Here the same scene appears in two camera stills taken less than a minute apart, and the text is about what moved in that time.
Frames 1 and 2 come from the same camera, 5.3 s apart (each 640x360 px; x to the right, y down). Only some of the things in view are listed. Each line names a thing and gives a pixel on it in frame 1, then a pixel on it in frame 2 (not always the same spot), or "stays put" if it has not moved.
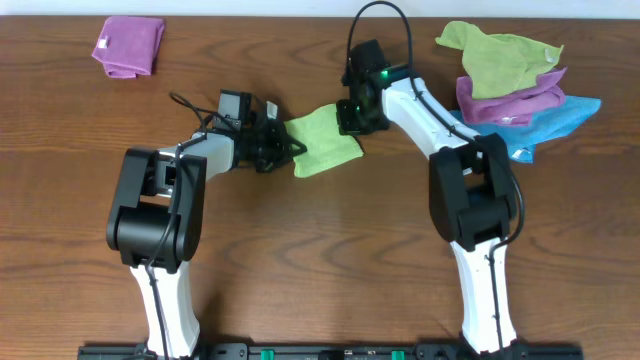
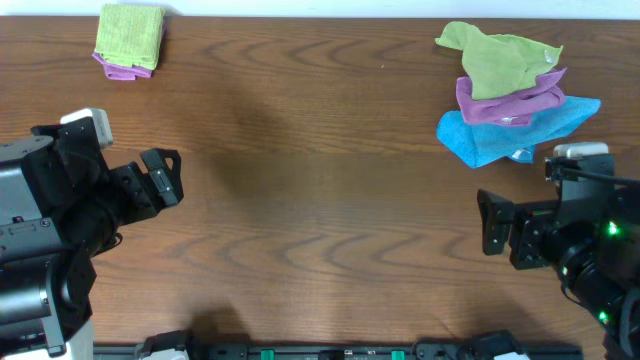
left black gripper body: (273, 143) to (138, 189)
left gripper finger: (288, 141) to (165, 169)
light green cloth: (319, 133) to (130, 34)
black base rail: (327, 351) stays put
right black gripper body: (354, 119) to (537, 245)
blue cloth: (522, 140) stays put
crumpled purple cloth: (512, 108) stays put
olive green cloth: (497, 64) stays put
